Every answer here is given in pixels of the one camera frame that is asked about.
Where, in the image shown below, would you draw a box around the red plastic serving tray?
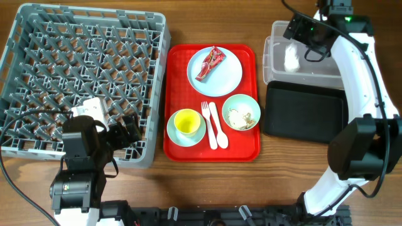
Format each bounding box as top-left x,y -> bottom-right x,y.
163,44 -> 261,162

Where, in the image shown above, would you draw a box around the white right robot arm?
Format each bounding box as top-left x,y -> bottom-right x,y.
285,1 -> 401,223

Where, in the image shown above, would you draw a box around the white plastic spoon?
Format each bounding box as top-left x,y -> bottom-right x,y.
209,102 -> 229,149

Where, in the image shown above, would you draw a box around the clear plastic waste bin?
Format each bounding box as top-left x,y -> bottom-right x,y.
263,21 -> 354,90

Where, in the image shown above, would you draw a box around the grey plastic dishwasher rack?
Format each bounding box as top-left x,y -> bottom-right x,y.
1,3 -> 171,168

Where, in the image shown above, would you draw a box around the small light blue saucer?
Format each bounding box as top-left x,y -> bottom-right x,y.
166,109 -> 206,148

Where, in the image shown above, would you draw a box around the large light blue plate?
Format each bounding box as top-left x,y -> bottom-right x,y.
187,46 -> 243,97

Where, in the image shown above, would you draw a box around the rice and food scraps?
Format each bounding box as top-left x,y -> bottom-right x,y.
227,109 -> 256,131

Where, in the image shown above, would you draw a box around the red snack wrapper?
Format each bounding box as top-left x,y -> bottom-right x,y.
195,46 -> 226,81

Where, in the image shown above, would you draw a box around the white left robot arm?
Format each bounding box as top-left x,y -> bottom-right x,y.
50,114 -> 142,226

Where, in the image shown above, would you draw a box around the light green bowl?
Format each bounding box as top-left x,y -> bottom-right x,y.
222,94 -> 261,131

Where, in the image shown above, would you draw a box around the yellow plastic cup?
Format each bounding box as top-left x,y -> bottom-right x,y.
174,109 -> 201,137

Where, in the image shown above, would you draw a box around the white tissue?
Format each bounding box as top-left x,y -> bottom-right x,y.
284,43 -> 300,73

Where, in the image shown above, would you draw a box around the white plastic fork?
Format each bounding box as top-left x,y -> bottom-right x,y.
201,101 -> 218,150

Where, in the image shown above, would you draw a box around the black plastic food-waste tray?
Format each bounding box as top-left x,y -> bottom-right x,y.
263,81 -> 348,144

